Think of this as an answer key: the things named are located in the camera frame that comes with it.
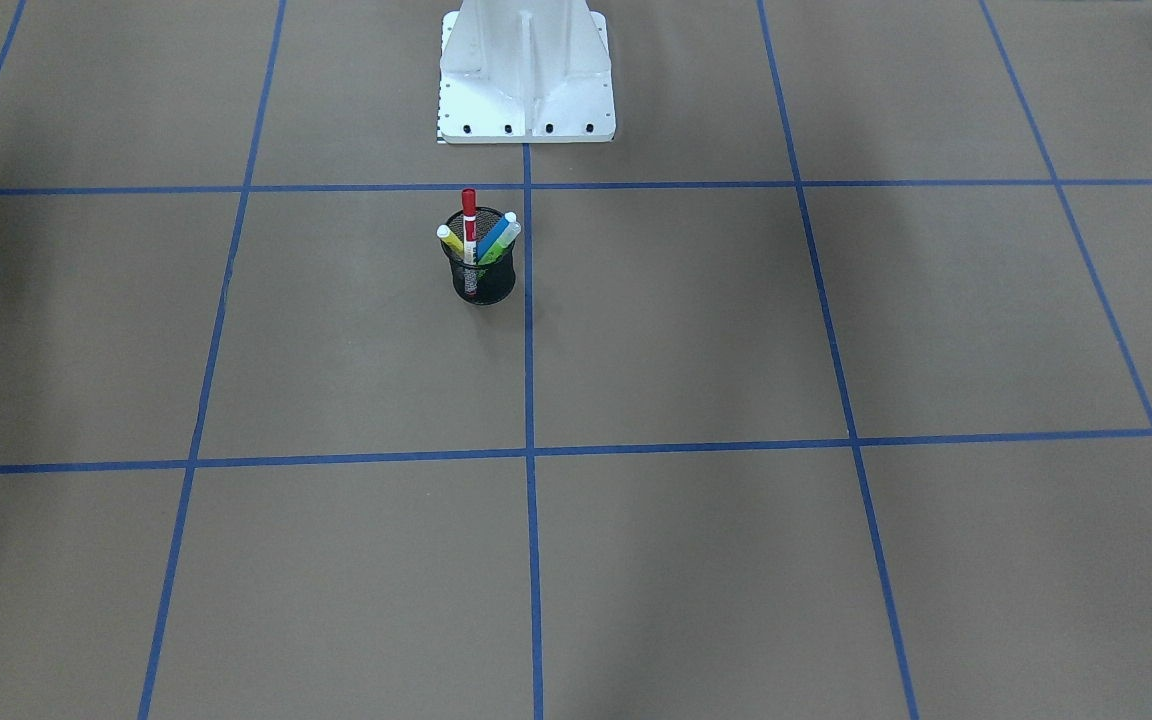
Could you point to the red white marker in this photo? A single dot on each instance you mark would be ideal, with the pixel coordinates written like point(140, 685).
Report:
point(469, 253)

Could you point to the black mesh pen cup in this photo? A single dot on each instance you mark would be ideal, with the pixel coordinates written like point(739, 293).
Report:
point(495, 281)

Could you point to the blue highlighter pen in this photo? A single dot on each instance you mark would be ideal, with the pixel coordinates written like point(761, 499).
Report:
point(484, 247)

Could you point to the yellow highlighter pen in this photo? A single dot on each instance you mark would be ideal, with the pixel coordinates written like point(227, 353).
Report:
point(451, 240)

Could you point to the green highlighter pen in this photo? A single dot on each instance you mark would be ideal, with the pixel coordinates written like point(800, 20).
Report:
point(503, 245)

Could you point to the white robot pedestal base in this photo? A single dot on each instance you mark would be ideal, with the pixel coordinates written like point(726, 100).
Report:
point(525, 72)

